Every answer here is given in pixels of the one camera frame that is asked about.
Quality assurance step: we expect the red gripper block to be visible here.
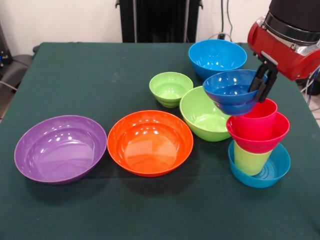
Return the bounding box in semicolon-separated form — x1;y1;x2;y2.
247;21;320;104

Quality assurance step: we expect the small dark blue bowl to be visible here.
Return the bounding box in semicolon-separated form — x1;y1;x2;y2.
202;69;268;116

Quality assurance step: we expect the pink cup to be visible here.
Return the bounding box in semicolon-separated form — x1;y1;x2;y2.
233;98;279;141

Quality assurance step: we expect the pink bowl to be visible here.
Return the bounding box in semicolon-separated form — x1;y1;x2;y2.
226;112;291;154

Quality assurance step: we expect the large green bowl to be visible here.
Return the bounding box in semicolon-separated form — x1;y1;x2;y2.
179;85;232;143

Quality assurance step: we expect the green cup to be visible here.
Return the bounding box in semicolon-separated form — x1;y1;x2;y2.
233;143;273;177

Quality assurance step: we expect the light blue ribbed bowl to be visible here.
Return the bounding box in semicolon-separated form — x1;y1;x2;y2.
227;139;292;189

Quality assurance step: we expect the large blue bowl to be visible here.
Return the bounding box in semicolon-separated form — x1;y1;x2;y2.
187;39;248;82

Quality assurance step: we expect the small green bowl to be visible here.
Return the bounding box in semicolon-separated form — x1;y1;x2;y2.
148;71;194;109

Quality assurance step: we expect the orange bowl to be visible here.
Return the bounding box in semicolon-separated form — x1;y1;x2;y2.
106;109;195;178

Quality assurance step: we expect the dark green tablecloth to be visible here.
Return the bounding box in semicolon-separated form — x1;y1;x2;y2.
0;41;320;240

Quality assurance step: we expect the purple bowl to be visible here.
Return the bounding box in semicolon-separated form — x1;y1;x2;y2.
13;114;108;185

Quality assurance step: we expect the black equipment case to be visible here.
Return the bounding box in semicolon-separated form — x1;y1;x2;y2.
0;22;13;73

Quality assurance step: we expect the black pedestal leg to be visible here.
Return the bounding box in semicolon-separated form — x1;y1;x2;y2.
294;67;320;96
7;53;35;87

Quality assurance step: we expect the black wall cable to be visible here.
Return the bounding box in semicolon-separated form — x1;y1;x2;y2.
221;0;233;42

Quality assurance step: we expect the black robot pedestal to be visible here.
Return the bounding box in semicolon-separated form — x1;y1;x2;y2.
115;0;204;43

